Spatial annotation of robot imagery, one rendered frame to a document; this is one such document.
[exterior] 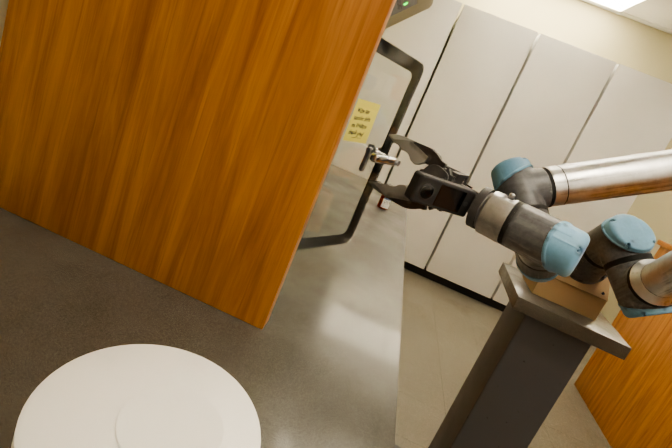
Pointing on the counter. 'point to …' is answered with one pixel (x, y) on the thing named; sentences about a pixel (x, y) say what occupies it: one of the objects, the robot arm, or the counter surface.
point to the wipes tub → (138, 403)
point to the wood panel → (187, 100)
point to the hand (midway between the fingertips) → (381, 160)
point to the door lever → (384, 158)
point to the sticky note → (361, 121)
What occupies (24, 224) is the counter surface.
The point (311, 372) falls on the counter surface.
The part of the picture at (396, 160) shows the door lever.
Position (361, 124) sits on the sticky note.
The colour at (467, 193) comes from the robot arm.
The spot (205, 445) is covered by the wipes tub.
